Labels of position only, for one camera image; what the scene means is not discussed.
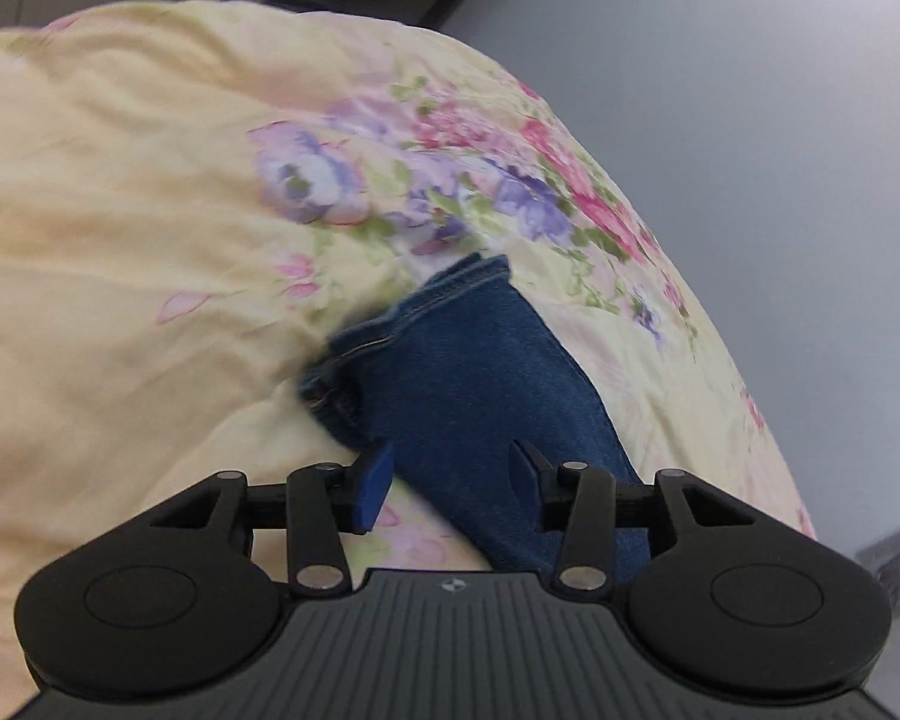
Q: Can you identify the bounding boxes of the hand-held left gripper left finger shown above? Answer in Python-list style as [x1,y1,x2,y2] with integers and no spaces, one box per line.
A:
[148,441,395,592]

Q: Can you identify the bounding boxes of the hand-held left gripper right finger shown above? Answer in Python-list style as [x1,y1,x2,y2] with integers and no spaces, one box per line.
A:
[508,439,752,592]

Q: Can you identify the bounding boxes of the blue denim pants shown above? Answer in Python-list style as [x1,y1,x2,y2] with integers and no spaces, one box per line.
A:
[298,253,650,575]

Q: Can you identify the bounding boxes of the yellow floral blanket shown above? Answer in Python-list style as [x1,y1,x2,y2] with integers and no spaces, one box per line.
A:
[0,0,818,706]

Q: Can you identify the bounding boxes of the grey-green curtain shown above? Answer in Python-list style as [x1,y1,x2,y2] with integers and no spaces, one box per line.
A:
[855,517,900,620]

